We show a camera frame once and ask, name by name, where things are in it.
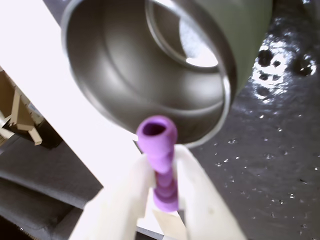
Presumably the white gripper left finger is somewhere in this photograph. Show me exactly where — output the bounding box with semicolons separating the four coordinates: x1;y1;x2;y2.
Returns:
69;153;155;240

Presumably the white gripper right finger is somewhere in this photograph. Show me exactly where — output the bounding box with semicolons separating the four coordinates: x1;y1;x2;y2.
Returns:
174;145;249;240

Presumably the purple pen grip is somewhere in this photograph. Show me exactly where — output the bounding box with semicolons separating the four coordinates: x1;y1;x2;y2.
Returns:
136;116;180;213

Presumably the black table mat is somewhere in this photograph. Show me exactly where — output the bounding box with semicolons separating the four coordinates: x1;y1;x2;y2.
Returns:
136;0;320;240

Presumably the pale green steel mug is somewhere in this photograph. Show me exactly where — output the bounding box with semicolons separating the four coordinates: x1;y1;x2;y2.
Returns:
60;0;273;148

